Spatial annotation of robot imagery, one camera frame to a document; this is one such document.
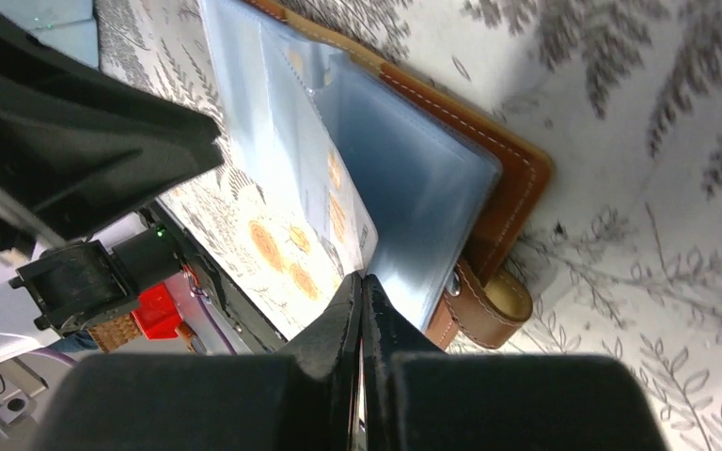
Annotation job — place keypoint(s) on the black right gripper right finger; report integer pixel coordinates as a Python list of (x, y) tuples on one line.
[(421, 398)]

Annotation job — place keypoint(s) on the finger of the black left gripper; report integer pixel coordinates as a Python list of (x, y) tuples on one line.
[(80, 150)]

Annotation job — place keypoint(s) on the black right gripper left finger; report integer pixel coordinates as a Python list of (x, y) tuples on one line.
[(301, 397)]

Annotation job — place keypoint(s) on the brown leather card holder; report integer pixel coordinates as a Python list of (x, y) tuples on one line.
[(447, 190)]

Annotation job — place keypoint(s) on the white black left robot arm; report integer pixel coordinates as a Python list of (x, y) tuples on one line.
[(61, 290)]

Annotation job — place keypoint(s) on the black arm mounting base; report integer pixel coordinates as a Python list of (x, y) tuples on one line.
[(211, 280)]

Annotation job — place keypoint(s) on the blue plastic organizer box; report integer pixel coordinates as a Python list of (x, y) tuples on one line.
[(68, 26)]

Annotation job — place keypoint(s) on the red plastic object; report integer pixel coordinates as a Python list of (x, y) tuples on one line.
[(157, 316)]

